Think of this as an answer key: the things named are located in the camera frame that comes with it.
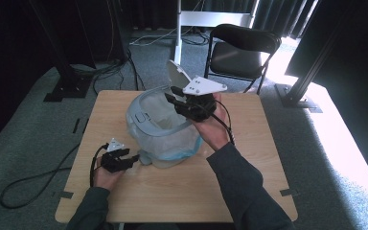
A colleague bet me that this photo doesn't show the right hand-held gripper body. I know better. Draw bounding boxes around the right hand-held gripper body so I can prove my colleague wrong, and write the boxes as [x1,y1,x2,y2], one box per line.
[173,75,229,124]

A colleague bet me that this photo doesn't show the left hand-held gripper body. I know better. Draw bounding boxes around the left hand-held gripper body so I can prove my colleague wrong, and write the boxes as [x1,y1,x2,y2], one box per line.
[100,137,132,174]

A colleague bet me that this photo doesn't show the grey white lidded trash can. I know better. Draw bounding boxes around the grey white lidded trash can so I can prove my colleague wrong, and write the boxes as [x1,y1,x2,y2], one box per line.
[126,59,205,170]

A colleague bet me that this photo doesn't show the person's left hand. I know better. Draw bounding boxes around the person's left hand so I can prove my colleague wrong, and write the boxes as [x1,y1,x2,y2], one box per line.
[92,157,127,192]

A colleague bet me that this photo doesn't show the person's right hand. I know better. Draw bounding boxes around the person's right hand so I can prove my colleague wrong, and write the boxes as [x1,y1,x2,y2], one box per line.
[193,92,235,152]

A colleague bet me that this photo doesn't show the white metal stand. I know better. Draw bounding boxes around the white metal stand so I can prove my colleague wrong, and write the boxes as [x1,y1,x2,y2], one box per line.
[172,0,261,68]

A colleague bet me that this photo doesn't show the black folding chair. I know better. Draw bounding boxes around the black folding chair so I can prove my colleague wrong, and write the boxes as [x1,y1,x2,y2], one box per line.
[201,23,283,96]

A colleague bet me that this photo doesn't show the black metal stand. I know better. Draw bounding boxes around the black metal stand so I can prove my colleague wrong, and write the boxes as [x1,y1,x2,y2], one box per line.
[28,0,94,104]
[274,0,362,114]

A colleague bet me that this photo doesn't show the left hand-held gripper black cable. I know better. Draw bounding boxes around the left hand-held gripper black cable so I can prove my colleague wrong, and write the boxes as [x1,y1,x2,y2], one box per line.
[89,144,110,188]

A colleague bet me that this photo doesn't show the hand-held gripper black cable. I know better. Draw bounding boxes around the hand-held gripper black cable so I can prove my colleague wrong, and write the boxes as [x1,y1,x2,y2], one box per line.
[213,99,237,147]
[89,144,110,188]

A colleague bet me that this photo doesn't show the right hand-held gripper black cable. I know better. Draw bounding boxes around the right hand-held gripper black cable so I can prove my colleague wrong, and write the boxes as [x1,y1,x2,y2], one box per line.
[213,99,237,147]

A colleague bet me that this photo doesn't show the white floor cable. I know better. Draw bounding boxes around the white floor cable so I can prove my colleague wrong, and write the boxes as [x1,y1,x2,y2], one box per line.
[128,26,178,46]

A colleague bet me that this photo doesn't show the bundle of black floor cables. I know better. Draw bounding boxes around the bundle of black floor cables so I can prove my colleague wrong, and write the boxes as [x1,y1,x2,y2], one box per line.
[71,47,147,96]

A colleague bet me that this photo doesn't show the long black floor cable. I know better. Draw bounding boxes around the long black floor cable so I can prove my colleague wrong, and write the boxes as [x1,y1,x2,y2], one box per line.
[0,143,81,210]

